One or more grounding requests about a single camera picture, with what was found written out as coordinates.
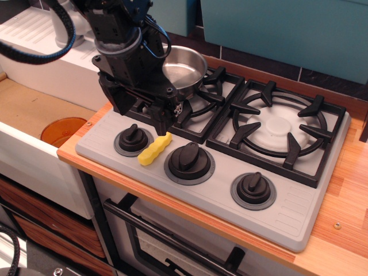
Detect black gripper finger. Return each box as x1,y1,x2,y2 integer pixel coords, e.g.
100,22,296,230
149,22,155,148
99,76,137,115
149,99,174,136

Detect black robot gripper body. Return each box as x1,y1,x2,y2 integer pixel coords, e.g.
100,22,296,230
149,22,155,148
93,27,183,119

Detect yellow crinkle fry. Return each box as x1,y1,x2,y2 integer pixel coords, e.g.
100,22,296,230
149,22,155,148
137,132,173,166

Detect small steel saucepan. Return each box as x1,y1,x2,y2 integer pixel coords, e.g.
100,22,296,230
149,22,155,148
162,45,208,99

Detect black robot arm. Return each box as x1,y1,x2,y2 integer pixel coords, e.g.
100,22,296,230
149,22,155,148
73,1,183,136

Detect black left stove knob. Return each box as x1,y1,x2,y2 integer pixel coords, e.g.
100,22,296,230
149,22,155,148
114,124,154,157

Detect black stove knob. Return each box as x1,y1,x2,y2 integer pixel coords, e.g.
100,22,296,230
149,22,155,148
231,172,277,211
164,142,216,186
114,124,154,157

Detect black middle stove knob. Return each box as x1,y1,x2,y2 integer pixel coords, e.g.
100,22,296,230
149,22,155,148
164,142,216,186

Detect black right stove knob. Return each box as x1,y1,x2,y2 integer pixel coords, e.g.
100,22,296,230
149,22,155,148
231,172,277,211

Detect grey toy stove top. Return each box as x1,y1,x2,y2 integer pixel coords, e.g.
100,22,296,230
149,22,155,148
75,101,333,252

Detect black left burner grate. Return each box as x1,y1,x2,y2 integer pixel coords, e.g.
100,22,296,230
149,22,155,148
126,66,246,144

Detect black burner grate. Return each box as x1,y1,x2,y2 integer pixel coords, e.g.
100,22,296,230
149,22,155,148
126,66,246,144
206,80,351,188

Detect grey toy faucet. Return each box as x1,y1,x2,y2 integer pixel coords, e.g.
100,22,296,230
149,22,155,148
50,0,91,48

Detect orange translucent plastic bowl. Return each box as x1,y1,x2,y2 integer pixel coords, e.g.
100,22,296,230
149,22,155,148
40,117,87,148

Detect white toy sink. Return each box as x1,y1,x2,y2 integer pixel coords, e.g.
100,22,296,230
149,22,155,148
0,6,173,219

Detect black right burner grate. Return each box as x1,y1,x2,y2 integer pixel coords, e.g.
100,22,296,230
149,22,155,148
206,80,351,188

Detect wooden drawer fronts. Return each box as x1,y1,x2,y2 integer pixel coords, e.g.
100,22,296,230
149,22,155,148
1,175,114,276

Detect black braided cable sleeve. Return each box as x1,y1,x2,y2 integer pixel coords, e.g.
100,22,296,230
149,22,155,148
0,0,77,66

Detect oven door with black handle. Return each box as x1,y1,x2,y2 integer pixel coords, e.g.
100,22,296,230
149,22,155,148
103,194,293,275

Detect black cable lower left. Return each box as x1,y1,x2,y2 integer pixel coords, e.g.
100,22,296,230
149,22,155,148
0,224,21,276

